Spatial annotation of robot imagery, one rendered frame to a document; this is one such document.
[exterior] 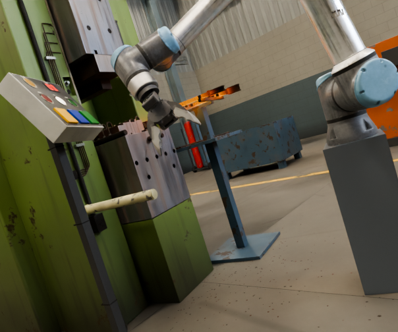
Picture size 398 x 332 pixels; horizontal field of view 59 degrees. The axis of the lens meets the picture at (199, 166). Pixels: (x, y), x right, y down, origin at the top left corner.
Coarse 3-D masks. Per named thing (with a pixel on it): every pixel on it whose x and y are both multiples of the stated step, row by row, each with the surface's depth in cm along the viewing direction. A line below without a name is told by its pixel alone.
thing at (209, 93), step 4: (216, 88) 205; (220, 88) 205; (224, 88) 205; (208, 92) 207; (212, 92) 208; (216, 92) 206; (196, 96) 212; (204, 96) 210; (188, 100) 216; (192, 100) 214; (196, 100) 214; (184, 104) 218
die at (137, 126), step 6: (138, 120) 197; (114, 126) 190; (120, 126) 184; (126, 126) 188; (132, 126) 192; (138, 126) 196; (108, 132) 187; (114, 132) 185; (132, 132) 191; (138, 132) 195; (96, 138) 192
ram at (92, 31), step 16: (48, 0) 181; (64, 0) 176; (80, 0) 181; (96, 0) 191; (64, 16) 178; (80, 16) 178; (96, 16) 188; (112, 16) 198; (64, 32) 180; (80, 32) 176; (96, 32) 185; (112, 32) 195; (64, 48) 183; (80, 48) 177; (96, 48) 183; (112, 48) 193
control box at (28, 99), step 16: (16, 80) 121; (32, 80) 133; (16, 96) 122; (32, 96) 121; (48, 96) 131; (64, 96) 146; (32, 112) 122; (48, 112) 121; (48, 128) 122; (64, 128) 121; (80, 128) 132; (96, 128) 147
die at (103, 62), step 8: (96, 56) 181; (104, 56) 186; (80, 64) 186; (88, 64) 183; (96, 64) 181; (104, 64) 185; (72, 72) 191; (80, 72) 188; (88, 72) 185; (96, 72) 182; (104, 72) 185; (112, 72) 190; (80, 80) 189; (88, 80) 191; (80, 88) 202
